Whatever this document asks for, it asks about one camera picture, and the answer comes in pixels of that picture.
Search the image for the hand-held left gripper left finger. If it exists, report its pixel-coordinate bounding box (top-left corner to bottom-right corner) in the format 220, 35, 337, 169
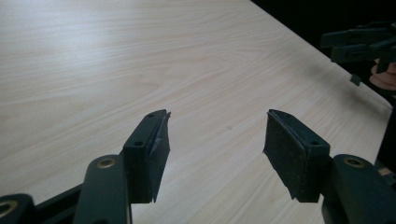
120, 108, 172, 205

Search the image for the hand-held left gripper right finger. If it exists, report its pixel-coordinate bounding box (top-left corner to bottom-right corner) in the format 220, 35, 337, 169
262, 108, 332, 203

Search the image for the small dark tape piece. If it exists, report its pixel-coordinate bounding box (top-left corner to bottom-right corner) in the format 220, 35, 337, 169
349, 73, 362, 87

